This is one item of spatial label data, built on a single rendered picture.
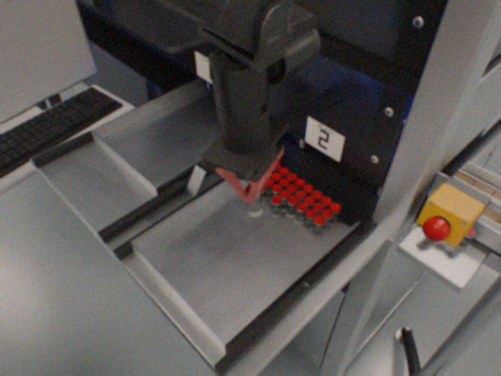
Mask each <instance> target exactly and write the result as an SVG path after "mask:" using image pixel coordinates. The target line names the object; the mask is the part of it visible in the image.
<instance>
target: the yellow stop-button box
mask: <svg viewBox="0 0 501 376"><path fill-rule="evenodd" d="M489 203H490V198H489V197H488V196H485V195H483V194H482V193H480V192H478V191H476V190H473V189H472V188H471V187H469V186H468V185H466V184H462V183H461V182H459V181H457V180H455V179H454V178H453V177H447V179H446V180H445V182H444V183H443V184H441V185H440V186H439V187H438V189H437V190H435V191H434V192H433V193H432V194H431V196H429V197H428V199H427V201H426V202H425V204H424V208H423V210H422V212H421V214H420V215H419V217H418V219H417V225H418V227H421V228H422V225H423V223H424V221H426V220H427V219H428V218H430V217H438V218H441V219H443V220H444V221H445V222H446V223H447V224H448V226H449V228H450V231H451V232H450V235H449V236H448V237H447V238H446V240H445V241H443V242H445V243H446V244H447V245H449V246H451V247H454V248H455V247H456V246H457V245H458V244H459V243H460V242H461V241H462V240H463V238H464V237H465V236H466V235H467V234H468V232H469V231H470V230H471V229H472V228H473V227H474V226H475V224H476V222H477V221H478V219H479V218H480V216H481V215H482V213H483V210H484V209H485V208H486V207H487V206H488V204H489Z"/></svg>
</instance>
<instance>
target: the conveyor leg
mask: <svg viewBox="0 0 501 376"><path fill-rule="evenodd" d="M500 315H501V275H499V276H498V277H497V278H496V280H495V281H494V282H492V285H491V286H490V287H489V288H488V289H487V290H486V291H485V294H484V295H482V296H481V297H480V299H479V301H477V302H476V303H475V304H474V305H473V307H472V308H471V309H470V311H469V312H468V313H467V314H465V316H464V318H463V319H462V320H461V321H460V322H459V323H458V325H457V327H455V328H454V330H453V331H452V332H451V334H450V335H449V336H448V337H447V338H446V339H445V340H444V343H443V344H442V345H441V346H440V347H439V348H438V349H437V351H436V353H434V354H433V355H432V356H431V358H430V359H429V360H428V361H427V362H426V363H425V364H424V366H423V367H422V368H421V369H420V371H419V372H418V373H417V375H416V376H442V375H443V374H445V373H446V371H447V370H448V369H449V368H450V367H452V366H453V364H454V363H455V362H456V361H457V360H458V359H459V357H460V356H461V355H463V354H464V353H465V352H466V350H467V349H468V348H469V347H471V346H472V345H473V343H474V341H476V340H477V339H478V338H479V337H480V335H482V334H483V333H484V332H485V331H486V330H487V329H488V328H489V327H490V326H491V325H492V324H493V322H494V321H495V320H496V319H497V318H498V317H499V316H500Z"/></svg>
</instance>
